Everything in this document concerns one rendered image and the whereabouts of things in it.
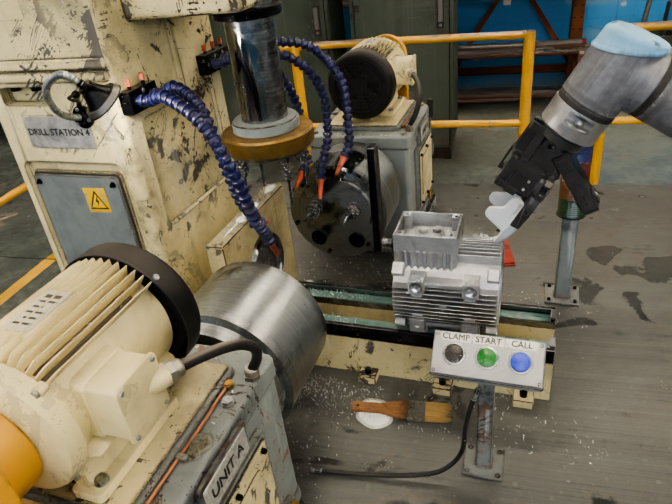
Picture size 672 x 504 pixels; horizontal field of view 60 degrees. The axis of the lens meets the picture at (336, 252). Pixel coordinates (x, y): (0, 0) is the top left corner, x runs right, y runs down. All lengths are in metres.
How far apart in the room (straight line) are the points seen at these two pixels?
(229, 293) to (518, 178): 0.50
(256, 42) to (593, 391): 0.93
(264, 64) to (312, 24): 3.28
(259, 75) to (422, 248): 0.43
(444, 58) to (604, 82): 3.36
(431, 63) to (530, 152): 3.31
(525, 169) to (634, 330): 0.63
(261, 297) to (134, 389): 0.39
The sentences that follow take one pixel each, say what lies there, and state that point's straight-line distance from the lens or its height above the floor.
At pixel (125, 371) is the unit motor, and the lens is 0.62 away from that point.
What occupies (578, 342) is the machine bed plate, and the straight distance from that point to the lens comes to 1.42.
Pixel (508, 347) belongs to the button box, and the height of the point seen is 1.08.
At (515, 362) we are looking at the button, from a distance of 0.93.
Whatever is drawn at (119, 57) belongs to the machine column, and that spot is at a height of 1.51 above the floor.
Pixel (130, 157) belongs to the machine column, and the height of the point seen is 1.34.
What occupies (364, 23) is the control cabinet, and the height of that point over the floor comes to 1.00.
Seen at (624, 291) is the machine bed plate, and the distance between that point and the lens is 1.61.
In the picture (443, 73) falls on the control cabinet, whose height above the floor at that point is 0.64.
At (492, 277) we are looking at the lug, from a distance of 1.09.
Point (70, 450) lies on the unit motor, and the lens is 0.63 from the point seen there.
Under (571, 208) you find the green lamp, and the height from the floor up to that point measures 1.06.
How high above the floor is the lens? 1.68
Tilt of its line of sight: 30 degrees down
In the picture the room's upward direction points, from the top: 7 degrees counter-clockwise
